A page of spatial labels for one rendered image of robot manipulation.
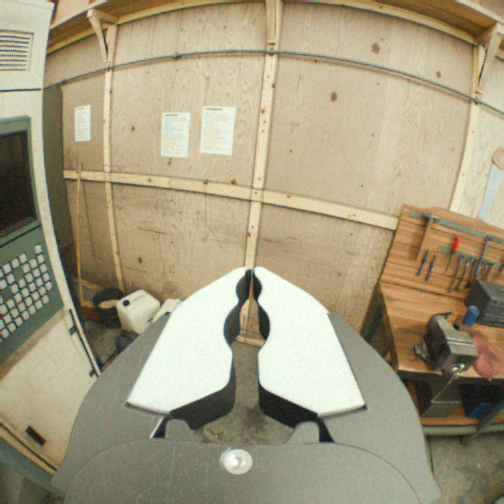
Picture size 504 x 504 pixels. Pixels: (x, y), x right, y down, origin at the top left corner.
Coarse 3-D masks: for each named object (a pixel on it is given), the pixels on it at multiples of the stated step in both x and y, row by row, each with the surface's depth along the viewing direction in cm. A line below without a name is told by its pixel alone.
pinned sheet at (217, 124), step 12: (204, 108) 143; (216, 108) 141; (228, 108) 139; (204, 120) 146; (216, 120) 144; (228, 120) 142; (204, 132) 149; (216, 132) 148; (228, 132) 146; (204, 144) 153; (216, 144) 151; (228, 144) 149
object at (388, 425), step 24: (336, 336) 8; (360, 336) 8; (360, 360) 7; (384, 360) 7; (360, 384) 6; (384, 384) 6; (360, 408) 6; (384, 408) 5; (408, 408) 5; (336, 432) 5; (360, 432) 5; (384, 432) 5; (408, 432) 4; (384, 456) 4; (408, 456) 4; (408, 480) 3; (432, 480) 3
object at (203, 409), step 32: (224, 288) 11; (192, 320) 9; (224, 320) 9; (160, 352) 8; (192, 352) 8; (224, 352) 8; (160, 384) 6; (192, 384) 6; (224, 384) 6; (192, 416) 6
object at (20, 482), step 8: (0, 464) 36; (0, 472) 34; (8, 472) 35; (16, 472) 36; (0, 480) 32; (8, 480) 33; (16, 480) 34; (24, 480) 36; (0, 488) 30; (8, 488) 31; (16, 488) 33; (24, 488) 35; (32, 488) 38; (40, 488) 41; (0, 496) 28; (8, 496) 29; (16, 496) 31; (24, 496) 33; (32, 496) 36; (40, 496) 39; (48, 496) 43
